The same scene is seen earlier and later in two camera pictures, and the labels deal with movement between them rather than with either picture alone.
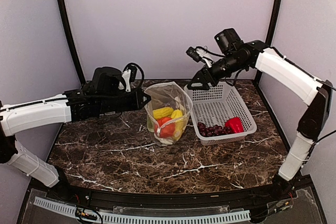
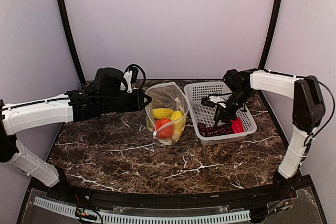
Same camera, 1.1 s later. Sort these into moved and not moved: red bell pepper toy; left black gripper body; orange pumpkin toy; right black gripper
Moved: right black gripper
Not moved: red bell pepper toy; left black gripper body; orange pumpkin toy
